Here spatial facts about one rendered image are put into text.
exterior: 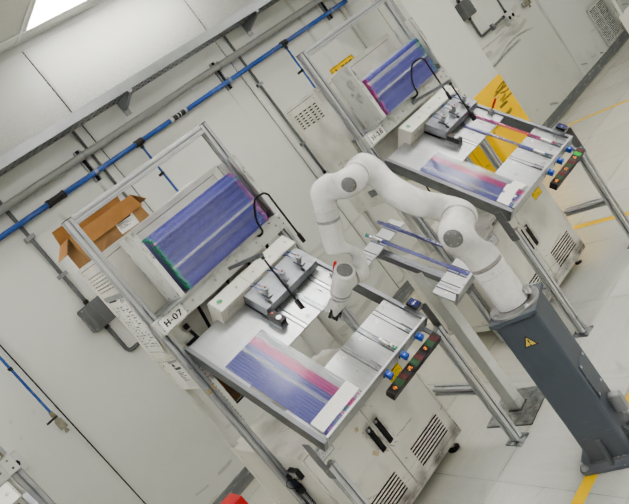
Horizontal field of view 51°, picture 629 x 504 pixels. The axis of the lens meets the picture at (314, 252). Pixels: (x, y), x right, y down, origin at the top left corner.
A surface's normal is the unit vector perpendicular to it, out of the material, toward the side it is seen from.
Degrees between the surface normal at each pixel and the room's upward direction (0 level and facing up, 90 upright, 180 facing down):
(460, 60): 90
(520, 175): 44
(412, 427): 90
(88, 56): 90
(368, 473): 91
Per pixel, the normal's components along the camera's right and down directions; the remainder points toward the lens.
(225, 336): -0.07, -0.69
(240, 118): 0.52, -0.19
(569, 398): -0.38, 0.49
